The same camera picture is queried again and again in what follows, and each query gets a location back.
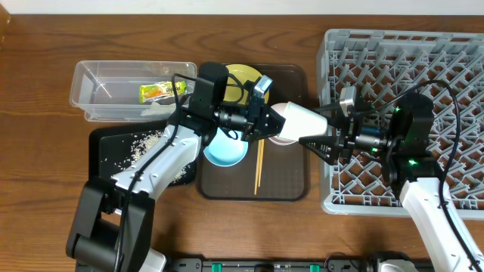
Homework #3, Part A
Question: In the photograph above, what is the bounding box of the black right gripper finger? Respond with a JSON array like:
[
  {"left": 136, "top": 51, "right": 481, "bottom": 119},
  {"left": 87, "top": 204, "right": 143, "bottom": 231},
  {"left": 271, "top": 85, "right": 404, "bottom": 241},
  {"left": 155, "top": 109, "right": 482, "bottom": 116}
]
[
  {"left": 299, "top": 135, "right": 342, "bottom": 165},
  {"left": 327, "top": 116, "right": 346, "bottom": 130}
]

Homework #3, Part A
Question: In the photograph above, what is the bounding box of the wooden chopstick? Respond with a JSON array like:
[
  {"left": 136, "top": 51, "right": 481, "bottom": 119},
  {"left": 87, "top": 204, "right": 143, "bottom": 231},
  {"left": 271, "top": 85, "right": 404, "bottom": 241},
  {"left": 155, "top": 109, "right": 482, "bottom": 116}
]
[
  {"left": 254, "top": 140, "right": 263, "bottom": 195},
  {"left": 257, "top": 139, "right": 265, "bottom": 188}
]

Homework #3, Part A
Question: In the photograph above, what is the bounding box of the white cup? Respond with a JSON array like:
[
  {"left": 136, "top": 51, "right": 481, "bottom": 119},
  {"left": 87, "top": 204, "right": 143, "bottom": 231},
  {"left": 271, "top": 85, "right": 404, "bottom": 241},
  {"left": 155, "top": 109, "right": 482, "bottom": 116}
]
[{"left": 278, "top": 102, "right": 328, "bottom": 141}]

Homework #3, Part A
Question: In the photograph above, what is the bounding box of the light blue bowl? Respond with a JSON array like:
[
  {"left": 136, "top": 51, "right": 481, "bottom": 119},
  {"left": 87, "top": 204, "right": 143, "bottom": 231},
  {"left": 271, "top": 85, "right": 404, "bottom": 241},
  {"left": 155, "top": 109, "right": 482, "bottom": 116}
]
[{"left": 203, "top": 128, "right": 249, "bottom": 167}]

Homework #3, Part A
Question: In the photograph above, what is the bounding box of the white tissue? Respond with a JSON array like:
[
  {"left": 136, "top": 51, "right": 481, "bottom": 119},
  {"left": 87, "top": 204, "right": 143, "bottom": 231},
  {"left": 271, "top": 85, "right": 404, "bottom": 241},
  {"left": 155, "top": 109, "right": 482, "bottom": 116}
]
[{"left": 141, "top": 102, "right": 176, "bottom": 116}]

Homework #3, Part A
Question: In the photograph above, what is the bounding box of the green snack wrapper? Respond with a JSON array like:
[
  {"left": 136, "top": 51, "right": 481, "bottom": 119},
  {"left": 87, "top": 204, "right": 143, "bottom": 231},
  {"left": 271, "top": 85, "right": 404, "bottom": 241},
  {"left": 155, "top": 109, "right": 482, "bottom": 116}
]
[{"left": 138, "top": 81, "right": 188, "bottom": 104}]

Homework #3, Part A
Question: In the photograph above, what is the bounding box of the rice pile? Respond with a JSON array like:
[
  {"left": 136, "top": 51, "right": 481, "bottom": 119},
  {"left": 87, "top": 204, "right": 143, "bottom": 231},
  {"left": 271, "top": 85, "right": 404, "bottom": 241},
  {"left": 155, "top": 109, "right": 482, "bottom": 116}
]
[{"left": 101, "top": 129, "right": 188, "bottom": 185}]

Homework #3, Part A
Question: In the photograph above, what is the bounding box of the pink bowl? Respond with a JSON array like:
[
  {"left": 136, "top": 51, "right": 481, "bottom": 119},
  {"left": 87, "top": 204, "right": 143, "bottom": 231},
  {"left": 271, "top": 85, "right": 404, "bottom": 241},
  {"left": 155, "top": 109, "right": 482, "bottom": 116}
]
[{"left": 269, "top": 103, "right": 296, "bottom": 146}]

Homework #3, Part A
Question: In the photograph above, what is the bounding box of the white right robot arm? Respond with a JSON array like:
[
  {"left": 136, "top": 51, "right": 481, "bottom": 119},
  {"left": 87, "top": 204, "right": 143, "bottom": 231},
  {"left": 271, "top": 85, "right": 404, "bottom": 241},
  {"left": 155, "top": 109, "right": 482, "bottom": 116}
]
[{"left": 322, "top": 92, "right": 483, "bottom": 271}]

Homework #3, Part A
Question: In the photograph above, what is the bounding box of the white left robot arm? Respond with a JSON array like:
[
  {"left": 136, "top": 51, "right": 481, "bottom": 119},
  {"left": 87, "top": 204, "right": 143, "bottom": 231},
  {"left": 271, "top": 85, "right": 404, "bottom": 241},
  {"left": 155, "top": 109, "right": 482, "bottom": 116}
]
[{"left": 66, "top": 62, "right": 329, "bottom": 271}]

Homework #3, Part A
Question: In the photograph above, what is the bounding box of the grey dishwasher rack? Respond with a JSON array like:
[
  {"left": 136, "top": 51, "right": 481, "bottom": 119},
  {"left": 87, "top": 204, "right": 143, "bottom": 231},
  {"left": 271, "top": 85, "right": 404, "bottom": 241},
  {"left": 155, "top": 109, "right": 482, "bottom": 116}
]
[{"left": 317, "top": 29, "right": 483, "bottom": 220}]

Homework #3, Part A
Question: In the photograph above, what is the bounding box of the black waste tray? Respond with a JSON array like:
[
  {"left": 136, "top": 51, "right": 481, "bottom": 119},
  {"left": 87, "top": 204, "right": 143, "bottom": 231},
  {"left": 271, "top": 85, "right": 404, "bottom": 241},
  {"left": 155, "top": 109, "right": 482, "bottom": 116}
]
[{"left": 88, "top": 120, "right": 197, "bottom": 188}]

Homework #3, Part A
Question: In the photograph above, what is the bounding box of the dark brown serving tray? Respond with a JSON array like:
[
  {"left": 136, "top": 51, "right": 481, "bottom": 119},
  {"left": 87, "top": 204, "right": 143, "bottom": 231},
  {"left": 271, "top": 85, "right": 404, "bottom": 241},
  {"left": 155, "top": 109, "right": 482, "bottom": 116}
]
[{"left": 196, "top": 63, "right": 314, "bottom": 202}]

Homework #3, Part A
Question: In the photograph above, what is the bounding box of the yellow plate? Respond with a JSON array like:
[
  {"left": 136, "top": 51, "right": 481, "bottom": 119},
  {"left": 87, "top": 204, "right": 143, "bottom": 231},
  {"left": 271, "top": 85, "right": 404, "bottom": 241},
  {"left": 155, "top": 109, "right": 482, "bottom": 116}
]
[{"left": 224, "top": 64, "right": 262, "bottom": 104}]

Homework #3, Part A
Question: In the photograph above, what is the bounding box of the clear plastic bin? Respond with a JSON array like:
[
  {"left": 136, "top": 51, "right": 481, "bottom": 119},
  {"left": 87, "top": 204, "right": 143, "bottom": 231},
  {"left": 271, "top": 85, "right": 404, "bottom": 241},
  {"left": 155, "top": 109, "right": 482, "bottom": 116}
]
[{"left": 70, "top": 60, "right": 197, "bottom": 122}]

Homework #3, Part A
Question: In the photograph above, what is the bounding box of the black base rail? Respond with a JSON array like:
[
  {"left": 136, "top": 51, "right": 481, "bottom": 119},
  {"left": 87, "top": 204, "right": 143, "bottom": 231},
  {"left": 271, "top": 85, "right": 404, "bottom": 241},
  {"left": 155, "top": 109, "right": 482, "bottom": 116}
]
[{"left": 166, "top": 252, "right": 417, "bottom": 272}]

